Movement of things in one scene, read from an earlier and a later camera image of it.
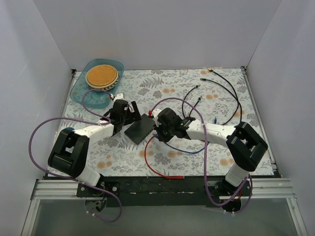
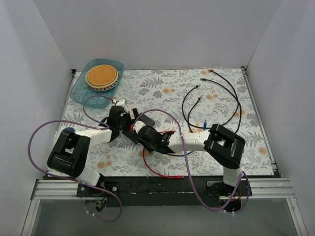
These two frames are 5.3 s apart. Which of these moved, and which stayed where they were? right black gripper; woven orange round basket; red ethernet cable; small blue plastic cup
Moved: right black gripper
Stayed: woven orange round basket; red ethernet cable; small blue plastic cup
